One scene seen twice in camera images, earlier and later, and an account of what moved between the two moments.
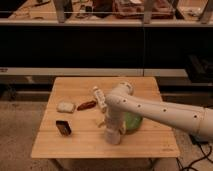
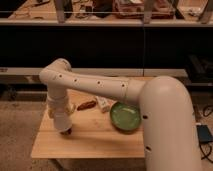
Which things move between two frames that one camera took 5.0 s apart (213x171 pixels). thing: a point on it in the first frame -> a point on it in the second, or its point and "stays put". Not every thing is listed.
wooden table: (73, 124) stays put
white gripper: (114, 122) -> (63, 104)
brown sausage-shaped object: (86, 105) stays put
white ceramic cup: (112, 136) -> (62, 121)
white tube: (100, 99) stays put
